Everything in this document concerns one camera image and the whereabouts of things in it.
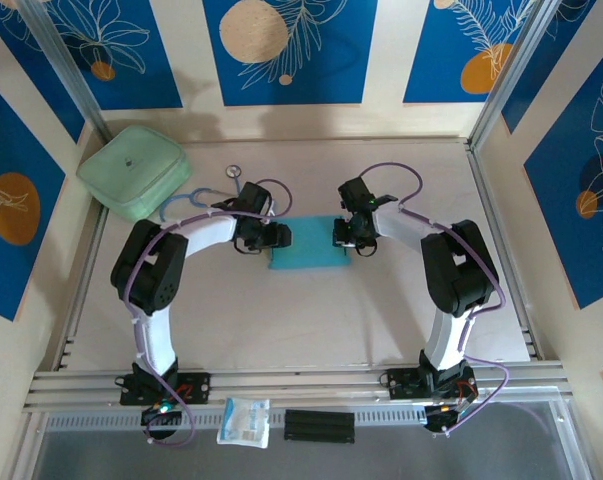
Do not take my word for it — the teal and white paper box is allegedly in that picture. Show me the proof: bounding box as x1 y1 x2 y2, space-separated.
267 214 353 273

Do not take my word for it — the blue stethoscope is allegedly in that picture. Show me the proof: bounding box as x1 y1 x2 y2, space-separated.
159 164 247 224

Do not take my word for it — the mint green zipped case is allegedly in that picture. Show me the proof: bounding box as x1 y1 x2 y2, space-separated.
75 125 193 224

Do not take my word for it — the white gauze packet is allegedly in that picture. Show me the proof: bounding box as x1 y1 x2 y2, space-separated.
216 396 272 448

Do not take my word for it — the black ribbed block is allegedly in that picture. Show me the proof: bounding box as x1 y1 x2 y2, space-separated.
283 408 357 446

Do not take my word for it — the black right controller board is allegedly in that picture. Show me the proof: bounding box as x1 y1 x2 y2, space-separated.
422 399 477 439

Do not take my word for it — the black controller board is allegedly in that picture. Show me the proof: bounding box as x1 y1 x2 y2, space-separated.
140 403 184 442
422 399 477 439

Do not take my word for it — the black left controller board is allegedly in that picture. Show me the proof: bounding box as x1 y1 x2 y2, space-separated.
140 403 184 442

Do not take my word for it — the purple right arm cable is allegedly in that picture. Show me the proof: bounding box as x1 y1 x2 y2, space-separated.
358 162 512 436

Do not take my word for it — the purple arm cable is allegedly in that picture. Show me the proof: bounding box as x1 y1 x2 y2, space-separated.
358 162 512 436
122 178 295 449

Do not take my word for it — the aluminium right side rail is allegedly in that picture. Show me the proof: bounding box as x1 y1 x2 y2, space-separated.
465 139 545 362

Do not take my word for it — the blue floral wall poster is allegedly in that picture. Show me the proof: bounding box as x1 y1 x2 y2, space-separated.
40 0 184 112
202 0 380 108
402 0 538 105
0 72 68 323
500 0 603 134
522 37 603 311
0 0 88 146

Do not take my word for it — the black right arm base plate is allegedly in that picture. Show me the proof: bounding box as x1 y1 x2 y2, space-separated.
386 366 478 402

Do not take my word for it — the aluminium left side rail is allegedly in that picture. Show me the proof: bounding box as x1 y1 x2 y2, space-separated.
53 207 110 372

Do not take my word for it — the aluminium front frame rail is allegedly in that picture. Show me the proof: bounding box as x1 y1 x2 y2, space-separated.
23 360 575 414

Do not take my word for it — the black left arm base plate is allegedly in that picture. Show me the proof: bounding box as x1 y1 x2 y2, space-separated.
119 371 213 407

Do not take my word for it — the grey slotted cable duct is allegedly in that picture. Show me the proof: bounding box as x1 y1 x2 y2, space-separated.
43 405 567 433

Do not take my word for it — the aluminium right frame post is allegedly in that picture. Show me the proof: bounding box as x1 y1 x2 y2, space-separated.
467 0 570 152

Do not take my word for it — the aluminium frame post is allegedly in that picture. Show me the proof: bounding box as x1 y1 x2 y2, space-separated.
467 0 570 152
18 0 108 147

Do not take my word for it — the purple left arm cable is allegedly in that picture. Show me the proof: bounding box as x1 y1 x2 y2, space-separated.
122 178 295 449

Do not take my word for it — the aluminium left frame post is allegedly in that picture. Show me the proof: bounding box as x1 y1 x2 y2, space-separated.
18 0 108 147

